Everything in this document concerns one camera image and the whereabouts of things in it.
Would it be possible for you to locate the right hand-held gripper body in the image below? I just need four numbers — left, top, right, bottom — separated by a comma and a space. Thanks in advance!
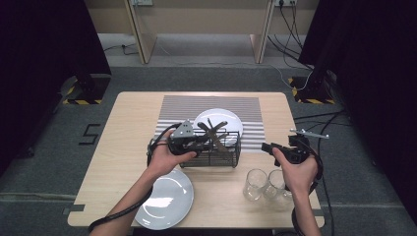
278, 128, 330, 165

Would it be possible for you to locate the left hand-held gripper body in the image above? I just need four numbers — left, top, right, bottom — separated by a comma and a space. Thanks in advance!
166, 119, 202, 157

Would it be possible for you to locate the black wire basket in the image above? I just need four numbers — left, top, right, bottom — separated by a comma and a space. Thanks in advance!
174, 128, 242, 169

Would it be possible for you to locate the white plate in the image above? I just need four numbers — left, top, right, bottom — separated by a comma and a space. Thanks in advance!
134, 167, 195, 231
192, 107, 245, 148

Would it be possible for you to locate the clear drinking glass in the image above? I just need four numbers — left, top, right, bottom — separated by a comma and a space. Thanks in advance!
263, 168, 294, 207
242, 168, 269, 202

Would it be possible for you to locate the person's right hand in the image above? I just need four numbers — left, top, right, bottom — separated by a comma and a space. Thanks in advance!
271, 147, 319, 197

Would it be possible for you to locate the person's left hand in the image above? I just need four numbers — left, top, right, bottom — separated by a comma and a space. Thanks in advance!
146, 129, 199, 180

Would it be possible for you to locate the striped placemat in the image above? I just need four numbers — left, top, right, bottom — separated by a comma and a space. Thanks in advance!
150, 94, 268, 154

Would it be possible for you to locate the stand base with striped tape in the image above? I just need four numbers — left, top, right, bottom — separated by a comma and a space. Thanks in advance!
287, 75, 338, 105
61, 72, 113, 106

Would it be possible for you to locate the black curtain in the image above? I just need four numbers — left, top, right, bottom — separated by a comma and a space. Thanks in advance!
298, 0, 417, 227
0, 0, 113, 176

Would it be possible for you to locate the beige wooden desk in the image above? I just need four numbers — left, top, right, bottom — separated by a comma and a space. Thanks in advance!
84, 0, 321, 65

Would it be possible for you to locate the right hand-held gripper cable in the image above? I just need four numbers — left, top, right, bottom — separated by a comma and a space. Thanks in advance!
283, 144, 326, 236

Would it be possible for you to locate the hand-held gripper cable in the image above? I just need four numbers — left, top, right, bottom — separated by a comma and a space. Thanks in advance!
283, 144, 326, 236
88, 122, 183, 234

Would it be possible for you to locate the black floor cable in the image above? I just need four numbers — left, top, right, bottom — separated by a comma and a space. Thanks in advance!
293, 110, 348, 122
316, 111, 345, 236
296, 120, 354, 137

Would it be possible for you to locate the white cable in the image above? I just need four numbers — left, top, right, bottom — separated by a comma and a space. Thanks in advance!
270, 64, 315, 92

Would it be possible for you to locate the left hand-held gripper cable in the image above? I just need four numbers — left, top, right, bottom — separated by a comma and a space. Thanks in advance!
88, 122, 183, 234

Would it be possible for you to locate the black power cable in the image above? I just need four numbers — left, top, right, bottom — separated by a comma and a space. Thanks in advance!
267, 33, 315, 72
277, 3, 304, 50

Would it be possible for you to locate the black cable with plug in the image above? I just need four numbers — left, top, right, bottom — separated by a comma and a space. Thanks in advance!
103, 42, 140, 57

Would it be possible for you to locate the wall socket with plugs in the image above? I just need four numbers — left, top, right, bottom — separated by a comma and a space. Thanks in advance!
273, 0, 299, 8

